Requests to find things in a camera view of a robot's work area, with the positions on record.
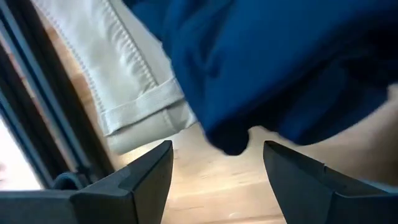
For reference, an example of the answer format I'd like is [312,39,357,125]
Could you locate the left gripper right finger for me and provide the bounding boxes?
[262,140,398,224]

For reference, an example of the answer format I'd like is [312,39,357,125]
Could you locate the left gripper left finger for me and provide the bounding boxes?
[0,139,174,224]

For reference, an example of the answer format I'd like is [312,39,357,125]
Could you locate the khaki shorts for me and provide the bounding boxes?
[30,0,198,156]

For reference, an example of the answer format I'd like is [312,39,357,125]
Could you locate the navy Puma boxer briefs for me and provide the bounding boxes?
[123,0,398,156]

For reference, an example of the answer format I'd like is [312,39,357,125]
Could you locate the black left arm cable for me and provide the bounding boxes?
[52,172,85,191]

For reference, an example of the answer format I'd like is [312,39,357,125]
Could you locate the black metal table frame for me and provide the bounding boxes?
[0,0,116,190]

